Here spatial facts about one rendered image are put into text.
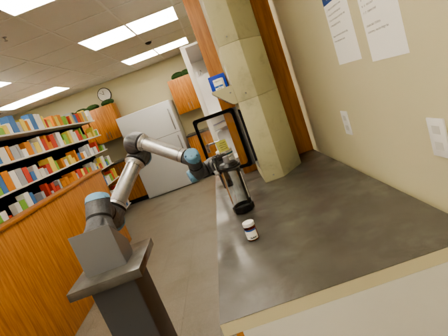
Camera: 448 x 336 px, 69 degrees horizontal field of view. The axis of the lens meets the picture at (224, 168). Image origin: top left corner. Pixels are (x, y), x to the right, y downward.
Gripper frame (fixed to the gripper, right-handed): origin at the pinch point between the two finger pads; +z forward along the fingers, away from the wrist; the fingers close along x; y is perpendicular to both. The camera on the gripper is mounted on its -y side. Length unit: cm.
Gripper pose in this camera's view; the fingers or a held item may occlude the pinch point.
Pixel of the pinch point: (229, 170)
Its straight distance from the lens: 148.4
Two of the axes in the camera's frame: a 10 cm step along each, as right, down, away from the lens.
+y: -3.6, -9.2, -1.4
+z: 2.5, 0.5, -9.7
